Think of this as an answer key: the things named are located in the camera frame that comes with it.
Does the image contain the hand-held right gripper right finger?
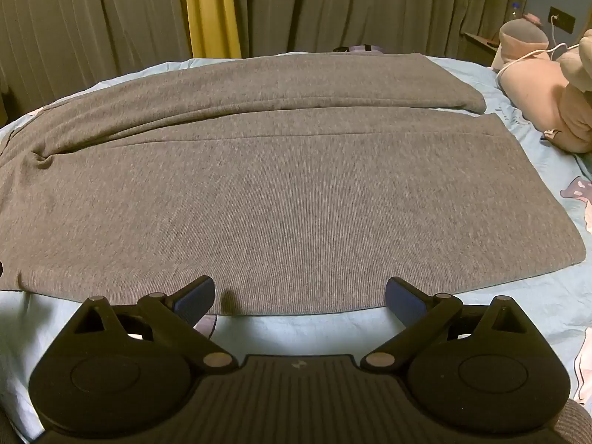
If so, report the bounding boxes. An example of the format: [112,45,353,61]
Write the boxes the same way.
[361,276,529,371]

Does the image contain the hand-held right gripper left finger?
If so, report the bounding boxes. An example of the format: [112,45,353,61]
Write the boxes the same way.
[69,276,236,371]

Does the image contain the grey pants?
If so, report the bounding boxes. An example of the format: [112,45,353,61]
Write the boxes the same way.
[0,52,587,317]

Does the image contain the light blue printed bed sheet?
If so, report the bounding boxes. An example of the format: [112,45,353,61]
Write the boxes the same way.
[0,54,592,440]

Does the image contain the pink plush toy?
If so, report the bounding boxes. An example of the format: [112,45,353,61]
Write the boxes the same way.
[491,16,592,153]

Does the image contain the dark wooden nightstand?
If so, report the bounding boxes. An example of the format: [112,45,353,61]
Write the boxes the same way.
[460,31,502,68]

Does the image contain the yellow curtain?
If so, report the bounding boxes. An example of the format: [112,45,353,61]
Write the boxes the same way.
[178,0,242,58]

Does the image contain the grey curtain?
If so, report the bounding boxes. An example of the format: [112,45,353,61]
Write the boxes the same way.
[0,0,192,125]
[230,0,525,58]

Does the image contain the white cable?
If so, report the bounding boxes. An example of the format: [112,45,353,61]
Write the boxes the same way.
[496,15,581,75]

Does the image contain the wall socket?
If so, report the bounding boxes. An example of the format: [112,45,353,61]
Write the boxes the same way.
[548,6,576,34]

